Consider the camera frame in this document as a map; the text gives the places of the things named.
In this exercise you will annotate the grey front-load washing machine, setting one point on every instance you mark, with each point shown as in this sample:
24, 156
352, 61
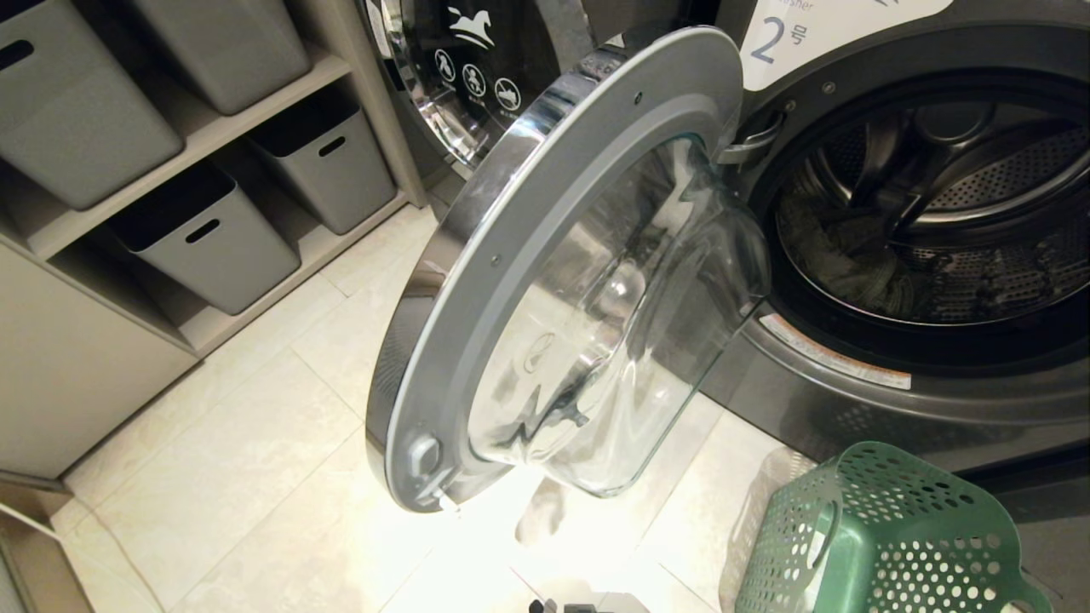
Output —
860, 409

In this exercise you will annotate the green perforated laundry basket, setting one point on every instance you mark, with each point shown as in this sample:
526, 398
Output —
886, 545

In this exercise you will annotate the round glass washing machine door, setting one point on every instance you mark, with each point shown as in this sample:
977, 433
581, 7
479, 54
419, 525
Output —
511, 281

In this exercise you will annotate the beige shelving unit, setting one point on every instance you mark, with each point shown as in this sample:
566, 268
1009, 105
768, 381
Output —
77, 358

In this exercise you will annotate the closed dark glass machine door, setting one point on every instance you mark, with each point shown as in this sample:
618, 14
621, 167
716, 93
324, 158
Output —
477, 77

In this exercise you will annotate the crumpled laundry in drum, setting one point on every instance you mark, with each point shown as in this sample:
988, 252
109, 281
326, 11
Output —
839, 260

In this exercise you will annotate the grey storage bin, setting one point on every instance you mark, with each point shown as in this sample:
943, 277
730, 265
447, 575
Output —
68, 111
328, 166
209, 243
230, 47

